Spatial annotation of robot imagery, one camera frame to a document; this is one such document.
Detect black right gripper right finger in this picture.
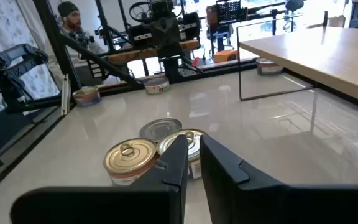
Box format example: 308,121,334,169
199,134,358,224

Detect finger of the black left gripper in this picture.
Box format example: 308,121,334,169
165,17,182,47
150,17,167,47

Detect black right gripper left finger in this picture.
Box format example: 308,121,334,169
10,134,189,224

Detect green light tuna can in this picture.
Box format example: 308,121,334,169
144,76,170,95
138,118,183,143

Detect light wooden table base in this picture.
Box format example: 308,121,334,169
107,39,201,65

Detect black perforated equipment box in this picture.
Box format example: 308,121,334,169
206,0,249,26

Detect orange box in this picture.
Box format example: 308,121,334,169
213,49,239,64

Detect person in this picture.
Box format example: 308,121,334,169
56,1,107,68

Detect black office chair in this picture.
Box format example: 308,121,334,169
283,0,305,32

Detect white upright strip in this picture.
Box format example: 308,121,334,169
60,73,71,116

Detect black folded equipment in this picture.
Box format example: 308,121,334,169
0,43,62,114

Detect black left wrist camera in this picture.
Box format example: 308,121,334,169
149,0,176,18

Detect black left camera cable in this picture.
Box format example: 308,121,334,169
128,1,152,23

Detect wooden shelf black metal frame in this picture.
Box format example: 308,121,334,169
236,11,358,113

